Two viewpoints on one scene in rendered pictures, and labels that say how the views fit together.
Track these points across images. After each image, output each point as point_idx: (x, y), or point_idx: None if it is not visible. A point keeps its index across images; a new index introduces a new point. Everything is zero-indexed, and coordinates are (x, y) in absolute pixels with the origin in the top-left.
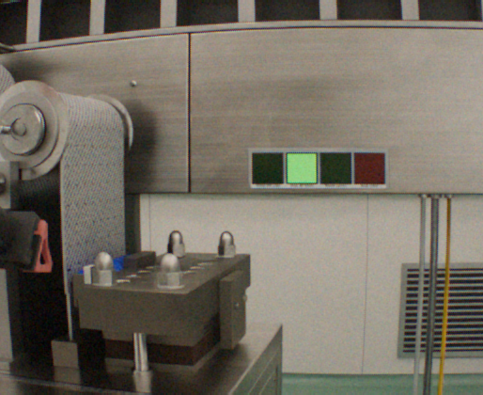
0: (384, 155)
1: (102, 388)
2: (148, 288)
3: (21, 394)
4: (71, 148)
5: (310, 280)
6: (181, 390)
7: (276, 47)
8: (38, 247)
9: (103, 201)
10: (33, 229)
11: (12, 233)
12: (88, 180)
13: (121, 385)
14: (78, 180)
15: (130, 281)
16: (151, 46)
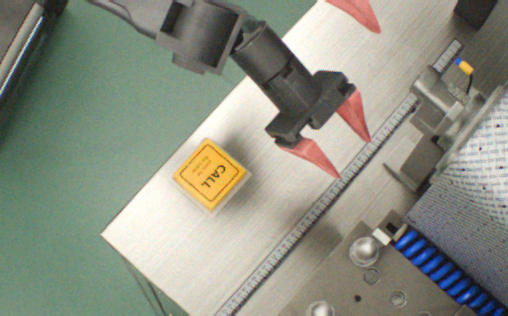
0: None
1: (293, 242)
2: (320, 289)
3: (302, 161)
4: (454, 198)
5: None
6: (259, 312)
7: None
8: (284, 146)
9: None
10: (279, 134)
11: (282, 113)
12: (482, 241)
13: (299, 264)
14: (459, 220)
15: (368, 284)
16: None
